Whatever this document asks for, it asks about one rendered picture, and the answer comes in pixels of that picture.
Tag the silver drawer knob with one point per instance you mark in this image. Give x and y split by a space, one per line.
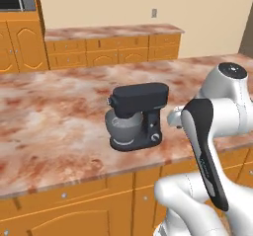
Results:
64 195

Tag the orange base cupboard run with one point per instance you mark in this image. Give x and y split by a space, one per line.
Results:
112 50

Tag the orange tall cupboard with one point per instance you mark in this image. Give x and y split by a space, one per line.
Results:
23 42

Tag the black stand mixer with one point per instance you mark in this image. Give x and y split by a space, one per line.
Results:
141 98

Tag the narrow orange cupboard door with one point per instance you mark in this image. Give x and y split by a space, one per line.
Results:
143 213

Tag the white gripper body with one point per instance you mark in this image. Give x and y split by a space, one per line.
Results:
174 117

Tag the narrow orange drawer front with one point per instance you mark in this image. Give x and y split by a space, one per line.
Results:
147 177

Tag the wide orange drawer front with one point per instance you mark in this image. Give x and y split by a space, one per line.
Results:
85 189

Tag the grey wall socket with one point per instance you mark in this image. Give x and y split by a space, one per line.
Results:
154 13

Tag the wide orange cupboard door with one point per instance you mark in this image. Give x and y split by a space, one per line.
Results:
75 218

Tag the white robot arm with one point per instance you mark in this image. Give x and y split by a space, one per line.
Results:
227 115

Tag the grey mixer bowl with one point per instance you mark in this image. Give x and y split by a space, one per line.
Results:
123 128

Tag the silver cupboard door knob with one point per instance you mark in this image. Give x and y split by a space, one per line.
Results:
6 232
145 197

